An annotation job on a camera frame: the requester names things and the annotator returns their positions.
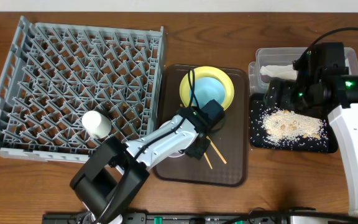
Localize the pink bowl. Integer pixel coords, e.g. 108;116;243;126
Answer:
160;121;185;158

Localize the white plastic wrapper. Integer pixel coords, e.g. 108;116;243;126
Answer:
260;65;298;80

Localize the pile of rice and nuts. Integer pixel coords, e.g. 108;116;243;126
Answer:
263;108;322;141

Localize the light blue bowl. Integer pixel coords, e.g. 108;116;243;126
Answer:
193;77;226;108

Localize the white paper cup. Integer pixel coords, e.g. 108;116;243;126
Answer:
81;110;111;139

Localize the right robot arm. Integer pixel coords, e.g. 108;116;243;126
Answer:
260;42;358;217

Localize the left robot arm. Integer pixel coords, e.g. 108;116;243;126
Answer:
70;106;224;223

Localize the clear plastic waste bin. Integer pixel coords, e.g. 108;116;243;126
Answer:
248;47;358;96

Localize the black waste tray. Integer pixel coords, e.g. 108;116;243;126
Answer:
250;93;338;154

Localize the grey dishwasher rack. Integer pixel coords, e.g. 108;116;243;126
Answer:
0;17;166;163

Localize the wooden chopstick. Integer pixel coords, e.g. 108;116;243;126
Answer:
203;153;213;170
206;136;227;164

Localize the brown serving tray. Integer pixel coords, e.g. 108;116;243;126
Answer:
153;68;249;187

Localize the yellow round plate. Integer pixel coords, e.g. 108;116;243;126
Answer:
179;66;234;110

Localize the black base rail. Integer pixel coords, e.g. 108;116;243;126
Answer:
41;211;291;224

